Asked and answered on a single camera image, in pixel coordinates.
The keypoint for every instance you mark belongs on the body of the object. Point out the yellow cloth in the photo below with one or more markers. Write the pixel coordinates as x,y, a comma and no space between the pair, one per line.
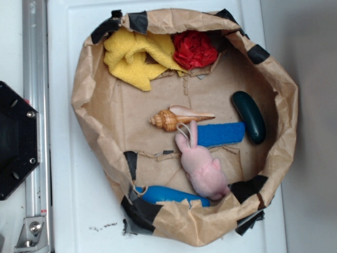
137,59

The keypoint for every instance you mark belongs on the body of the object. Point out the spiral seashell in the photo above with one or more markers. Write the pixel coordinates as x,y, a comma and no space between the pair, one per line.
169,119

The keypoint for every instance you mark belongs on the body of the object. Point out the blue sponge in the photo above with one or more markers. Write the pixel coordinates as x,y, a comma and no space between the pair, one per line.
213,135

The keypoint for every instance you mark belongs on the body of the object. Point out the brown paper bag bin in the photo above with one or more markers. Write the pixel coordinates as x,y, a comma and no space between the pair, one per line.
113,116

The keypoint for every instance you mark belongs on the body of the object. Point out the pink plush bunny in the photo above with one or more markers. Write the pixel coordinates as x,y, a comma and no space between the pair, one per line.
202,170

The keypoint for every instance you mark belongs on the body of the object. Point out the blue oblong plastic object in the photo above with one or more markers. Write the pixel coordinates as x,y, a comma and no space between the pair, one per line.
154,194

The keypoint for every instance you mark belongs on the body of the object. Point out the red crumpled tissue paper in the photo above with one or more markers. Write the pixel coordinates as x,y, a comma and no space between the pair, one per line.
194,49

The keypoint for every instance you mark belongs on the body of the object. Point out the dark green oblong object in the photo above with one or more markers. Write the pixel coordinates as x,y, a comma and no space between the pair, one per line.
251,115

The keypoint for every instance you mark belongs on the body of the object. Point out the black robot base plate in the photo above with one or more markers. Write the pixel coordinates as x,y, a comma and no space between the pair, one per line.
19,140

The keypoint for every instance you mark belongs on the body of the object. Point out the aluminium extrusion rail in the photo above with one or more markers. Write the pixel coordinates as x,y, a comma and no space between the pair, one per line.
35,84

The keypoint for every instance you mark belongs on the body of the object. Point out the metal corner bracket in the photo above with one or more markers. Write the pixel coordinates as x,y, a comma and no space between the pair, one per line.
33,236

